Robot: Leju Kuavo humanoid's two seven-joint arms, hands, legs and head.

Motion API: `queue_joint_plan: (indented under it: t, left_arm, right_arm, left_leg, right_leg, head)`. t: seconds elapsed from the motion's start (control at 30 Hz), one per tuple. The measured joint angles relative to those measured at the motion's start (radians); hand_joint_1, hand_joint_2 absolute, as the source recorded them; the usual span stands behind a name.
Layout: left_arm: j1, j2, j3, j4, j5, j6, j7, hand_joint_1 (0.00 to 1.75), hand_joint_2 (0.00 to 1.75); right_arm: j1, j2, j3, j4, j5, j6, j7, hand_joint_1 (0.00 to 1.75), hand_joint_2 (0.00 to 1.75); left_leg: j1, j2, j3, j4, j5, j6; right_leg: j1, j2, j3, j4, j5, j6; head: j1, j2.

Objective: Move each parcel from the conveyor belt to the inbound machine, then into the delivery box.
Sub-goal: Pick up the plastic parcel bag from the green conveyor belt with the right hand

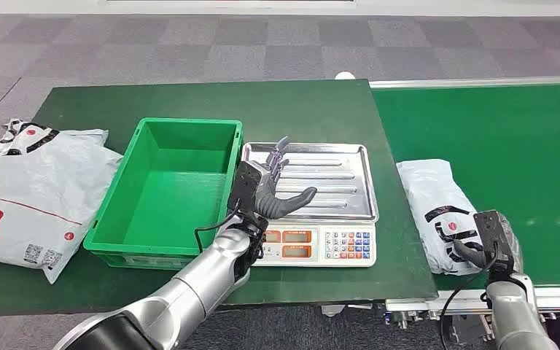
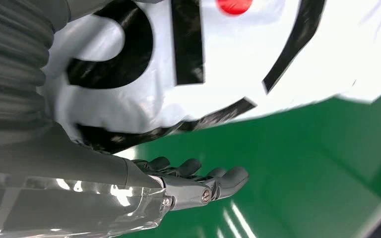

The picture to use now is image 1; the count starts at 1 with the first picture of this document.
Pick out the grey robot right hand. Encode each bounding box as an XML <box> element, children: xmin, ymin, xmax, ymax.
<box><xmin>453</xmin><ymin>212</ymin><xmax>524</xmax><ymax>276</ymax></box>

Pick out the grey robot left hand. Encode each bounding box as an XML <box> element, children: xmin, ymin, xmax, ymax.
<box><xmin>254</xmin><ymin>136</ymin><xmax>318</xmax><ymax>221</ymax></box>

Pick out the small grey parcel black print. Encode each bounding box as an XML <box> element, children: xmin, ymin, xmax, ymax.
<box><xmin>395</xmin><ymin>159</ymin><xmax>485</xmax><ymax>276</ymax></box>

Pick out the electronic scale with steel tray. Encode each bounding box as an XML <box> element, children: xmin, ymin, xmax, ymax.
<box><xmin>240</xmin><ymin>142</ymin><xmax>380</xmax><ymax>268</ymax></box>

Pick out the green plastic crate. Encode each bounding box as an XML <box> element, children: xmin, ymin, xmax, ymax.
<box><xmin>83</xmin><ymin>117</ymin><xmax>244</xmax><ymax>271</ymax></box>

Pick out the dark green table board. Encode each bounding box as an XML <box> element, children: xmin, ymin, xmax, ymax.
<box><xmin>0</xmin><ymin>79</ymin><xmax>440</xmax><ymax>317</ymax></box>

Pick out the flat grey bag black print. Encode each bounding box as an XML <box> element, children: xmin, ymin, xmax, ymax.
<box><xmin>0</xmin><ymin>118</ymin><xmax>110</xmax><ymax>168</ymax></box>

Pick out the large grey bag red print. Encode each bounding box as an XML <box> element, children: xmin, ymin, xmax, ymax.
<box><xmin>0</xmin><ymin>128</ymin><xmax>124</xmax><ymax>284</ymax></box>

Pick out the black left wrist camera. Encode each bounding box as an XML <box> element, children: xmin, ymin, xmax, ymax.
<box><xmin>227</xmin><ymin>160</ymin><xmax>263</xmax><ymax>217</ymax></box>

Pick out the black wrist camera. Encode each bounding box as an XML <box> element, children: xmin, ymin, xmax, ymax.
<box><xmin>472</xmin><ymin>210</ymin><xmax>516</xmax><ymax>274</ymax></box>
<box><xmin>227</xmin><ymin>160</ymin><xmax>263</xmax><ymax>217</ymax></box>

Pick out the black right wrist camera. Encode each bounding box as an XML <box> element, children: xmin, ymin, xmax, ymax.
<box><xmin>472</xmin><ymin>210</ymin><xmax>516</xmax><ymax>274</ymax></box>

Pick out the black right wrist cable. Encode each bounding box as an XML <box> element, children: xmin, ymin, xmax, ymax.
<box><xmin>439</xmin><ymin>241</ymin><xmax>501</xmax><ymax>350</ymax></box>

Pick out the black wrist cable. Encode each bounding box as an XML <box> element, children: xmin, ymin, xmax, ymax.
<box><xmin>193</xmin><ymin>198</ymin><xmax>242</xmax><ymax>255</ymax></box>
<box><xmin>439</xmin><ymin>241</ymin><xmax>501</xmax><ymax>350</ymax></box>

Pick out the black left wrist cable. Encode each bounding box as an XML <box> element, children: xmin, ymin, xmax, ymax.
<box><xmin>193</xmin><ymin>198</ymin><xmax>242</xmax><ymax>255</ymax></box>

